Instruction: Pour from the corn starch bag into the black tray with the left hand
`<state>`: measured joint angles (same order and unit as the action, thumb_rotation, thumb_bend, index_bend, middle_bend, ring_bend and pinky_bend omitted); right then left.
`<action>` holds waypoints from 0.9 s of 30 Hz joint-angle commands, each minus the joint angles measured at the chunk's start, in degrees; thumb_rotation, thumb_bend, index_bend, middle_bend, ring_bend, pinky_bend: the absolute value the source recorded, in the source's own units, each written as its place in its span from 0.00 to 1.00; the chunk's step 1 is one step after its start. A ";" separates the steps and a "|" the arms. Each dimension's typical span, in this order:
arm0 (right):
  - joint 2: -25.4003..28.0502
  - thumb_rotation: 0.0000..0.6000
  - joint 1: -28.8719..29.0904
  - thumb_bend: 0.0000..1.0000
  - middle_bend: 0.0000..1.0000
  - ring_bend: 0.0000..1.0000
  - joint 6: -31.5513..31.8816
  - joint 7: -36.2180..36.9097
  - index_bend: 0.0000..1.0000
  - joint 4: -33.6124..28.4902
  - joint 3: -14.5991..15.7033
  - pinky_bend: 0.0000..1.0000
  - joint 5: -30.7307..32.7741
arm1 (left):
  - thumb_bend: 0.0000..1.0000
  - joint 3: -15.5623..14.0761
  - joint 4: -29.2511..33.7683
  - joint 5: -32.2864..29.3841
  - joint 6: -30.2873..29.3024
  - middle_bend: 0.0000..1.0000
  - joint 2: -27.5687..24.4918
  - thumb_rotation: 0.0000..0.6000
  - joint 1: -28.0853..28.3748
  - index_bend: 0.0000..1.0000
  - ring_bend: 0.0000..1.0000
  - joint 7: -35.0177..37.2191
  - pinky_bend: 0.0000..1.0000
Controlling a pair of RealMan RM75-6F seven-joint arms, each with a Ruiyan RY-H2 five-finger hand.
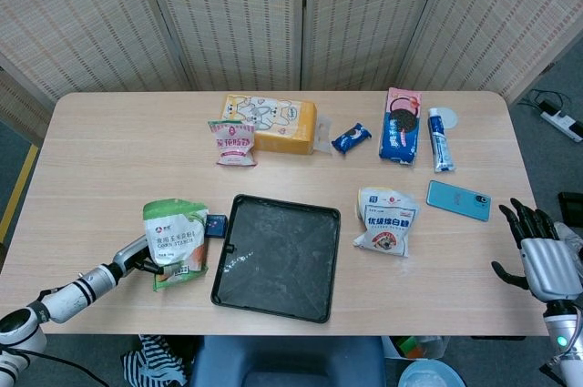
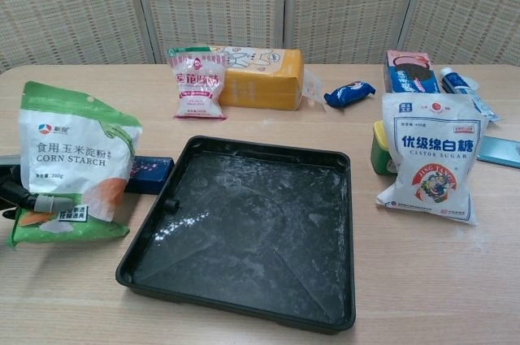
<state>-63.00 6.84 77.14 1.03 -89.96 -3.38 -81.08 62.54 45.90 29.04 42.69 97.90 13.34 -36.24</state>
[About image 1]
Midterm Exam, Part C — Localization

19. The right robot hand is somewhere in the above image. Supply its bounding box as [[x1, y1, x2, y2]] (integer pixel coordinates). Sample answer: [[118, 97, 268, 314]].
[[490, 198, 583, 301]]

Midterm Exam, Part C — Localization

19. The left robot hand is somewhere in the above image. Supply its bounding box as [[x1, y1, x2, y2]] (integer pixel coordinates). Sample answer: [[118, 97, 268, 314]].
[[111, 234, 165, 279]]

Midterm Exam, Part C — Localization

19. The green corn starch bag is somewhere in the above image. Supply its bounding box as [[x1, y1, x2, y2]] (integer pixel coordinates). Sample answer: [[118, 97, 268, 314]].
[[142, 198, 210, 293]]

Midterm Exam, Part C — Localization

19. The black square plastic tray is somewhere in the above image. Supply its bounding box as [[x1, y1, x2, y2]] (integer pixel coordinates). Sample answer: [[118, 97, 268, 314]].
[[210, 193, 342, 324]]

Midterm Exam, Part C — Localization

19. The pink snack packet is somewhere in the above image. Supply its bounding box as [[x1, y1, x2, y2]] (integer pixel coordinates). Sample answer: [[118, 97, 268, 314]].
[[208, 119, 259, 168]]

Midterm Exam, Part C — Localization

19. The white castor sugar bag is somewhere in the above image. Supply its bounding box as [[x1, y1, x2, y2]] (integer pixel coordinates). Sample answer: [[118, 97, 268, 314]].
[[353, 186, 420, 259]]

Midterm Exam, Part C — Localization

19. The dark blue rectangular box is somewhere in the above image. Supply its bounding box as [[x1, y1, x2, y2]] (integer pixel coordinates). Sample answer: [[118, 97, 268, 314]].
[[203, 213, 229, 239]]

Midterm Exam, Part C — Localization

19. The light blue smartphone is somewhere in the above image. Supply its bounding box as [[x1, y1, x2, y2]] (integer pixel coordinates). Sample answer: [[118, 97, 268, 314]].
[[425, 179, 492, 223]]

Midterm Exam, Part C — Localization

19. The black white striped cloth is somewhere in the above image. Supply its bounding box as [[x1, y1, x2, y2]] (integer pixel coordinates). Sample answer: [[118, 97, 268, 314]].
[[120, 334, 190, 387]]

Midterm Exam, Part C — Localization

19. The white power strip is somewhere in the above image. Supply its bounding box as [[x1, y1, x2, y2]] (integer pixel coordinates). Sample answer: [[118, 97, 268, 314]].
[[540, 102, 583, 142]]

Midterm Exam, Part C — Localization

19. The light blue bowl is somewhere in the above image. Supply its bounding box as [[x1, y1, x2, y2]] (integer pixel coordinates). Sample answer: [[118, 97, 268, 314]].
[[398, 359, 465, 387]]

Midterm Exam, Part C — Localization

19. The white blue toothpaste tube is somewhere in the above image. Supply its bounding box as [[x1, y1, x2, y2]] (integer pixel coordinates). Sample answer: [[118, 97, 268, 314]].
[[426, 107, 456, 174]]

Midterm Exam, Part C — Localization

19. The colourful cube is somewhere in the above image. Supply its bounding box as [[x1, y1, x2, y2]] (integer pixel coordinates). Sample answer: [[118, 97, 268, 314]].
[[394, 335, 423, 360]]

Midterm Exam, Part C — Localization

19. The white round disc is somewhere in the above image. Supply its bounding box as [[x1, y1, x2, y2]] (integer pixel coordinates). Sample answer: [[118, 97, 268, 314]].
[[436, 107, 459, 130]]

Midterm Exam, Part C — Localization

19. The blue padded chair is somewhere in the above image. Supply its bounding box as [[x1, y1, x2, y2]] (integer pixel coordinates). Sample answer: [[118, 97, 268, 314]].
[[189, 335, 388, 387]]

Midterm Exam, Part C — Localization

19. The yellow tissue pack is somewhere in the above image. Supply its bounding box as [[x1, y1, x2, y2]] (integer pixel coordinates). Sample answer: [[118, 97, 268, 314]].
[[220, 94, 334, 157]]

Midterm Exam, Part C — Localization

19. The pink blue cookie box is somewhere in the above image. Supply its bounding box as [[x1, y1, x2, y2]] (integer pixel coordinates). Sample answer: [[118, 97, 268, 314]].
[[378, 87, 423, 168]]

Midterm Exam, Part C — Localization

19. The small blue cookie pack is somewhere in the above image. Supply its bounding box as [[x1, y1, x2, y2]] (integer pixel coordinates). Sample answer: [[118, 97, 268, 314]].
[[331, 122, 373, 154]]

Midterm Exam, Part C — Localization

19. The woven folding screen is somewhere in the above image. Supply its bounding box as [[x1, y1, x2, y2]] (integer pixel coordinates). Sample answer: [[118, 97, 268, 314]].
[[0, 0, 583, 142]]

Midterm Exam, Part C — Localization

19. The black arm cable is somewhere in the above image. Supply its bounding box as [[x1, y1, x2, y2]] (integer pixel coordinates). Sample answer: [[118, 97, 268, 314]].
[[17, 347, 99, 387]]

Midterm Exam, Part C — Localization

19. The black power cable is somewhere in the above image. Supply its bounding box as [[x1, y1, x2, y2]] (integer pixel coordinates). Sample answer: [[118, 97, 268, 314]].
[[518, 88, 573, 116]]

